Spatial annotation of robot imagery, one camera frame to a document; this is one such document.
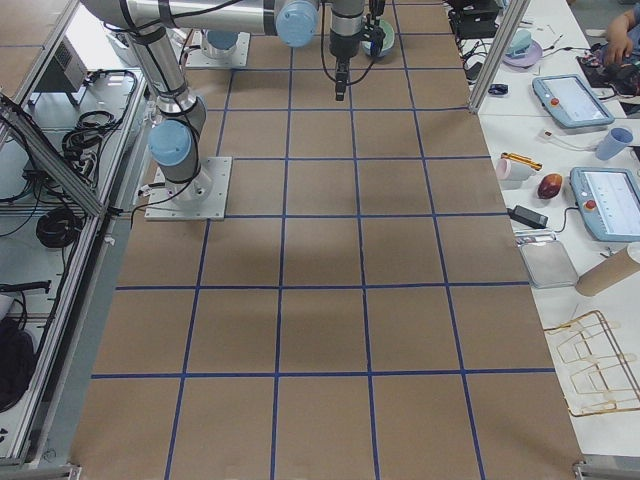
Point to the teach pendant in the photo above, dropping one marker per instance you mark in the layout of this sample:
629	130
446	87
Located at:
571	102
608	200

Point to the teal sponge block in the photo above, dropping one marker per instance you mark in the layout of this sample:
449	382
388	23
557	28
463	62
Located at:
520	43

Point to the gold metal tool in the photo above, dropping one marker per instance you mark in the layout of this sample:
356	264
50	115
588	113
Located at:
523	160

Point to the blue bowl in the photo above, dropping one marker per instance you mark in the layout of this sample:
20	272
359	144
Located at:
366	47

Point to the near teach pendant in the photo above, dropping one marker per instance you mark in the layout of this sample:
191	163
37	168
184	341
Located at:
608	200

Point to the cardboard tube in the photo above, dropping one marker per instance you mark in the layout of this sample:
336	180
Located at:
612	270

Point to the purple plate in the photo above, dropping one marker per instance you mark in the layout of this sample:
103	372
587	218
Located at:
532	55

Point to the light blue plastic cup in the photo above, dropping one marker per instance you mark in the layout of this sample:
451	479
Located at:
613	143

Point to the aluminium frame post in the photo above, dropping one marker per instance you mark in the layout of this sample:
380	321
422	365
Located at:
509	25

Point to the person's forearm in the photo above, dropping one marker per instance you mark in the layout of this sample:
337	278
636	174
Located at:
619	45

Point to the gold wire rack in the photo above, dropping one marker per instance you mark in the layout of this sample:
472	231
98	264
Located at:
596	374

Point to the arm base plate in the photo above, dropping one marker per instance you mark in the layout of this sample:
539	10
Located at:
220	52
204	198

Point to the metal tray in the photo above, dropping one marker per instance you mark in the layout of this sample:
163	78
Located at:
546	259

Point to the black power adapter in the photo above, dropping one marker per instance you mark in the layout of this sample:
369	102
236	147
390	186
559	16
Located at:
527	217

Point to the green bowl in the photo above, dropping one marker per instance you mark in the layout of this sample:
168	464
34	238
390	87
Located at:
389	34

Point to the red apple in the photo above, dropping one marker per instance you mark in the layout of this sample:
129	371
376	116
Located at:
550	186

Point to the far teach pendant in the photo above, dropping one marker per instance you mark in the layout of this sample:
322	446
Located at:
571	102

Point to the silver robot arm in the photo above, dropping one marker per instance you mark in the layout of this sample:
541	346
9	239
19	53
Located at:
145	25
353	24

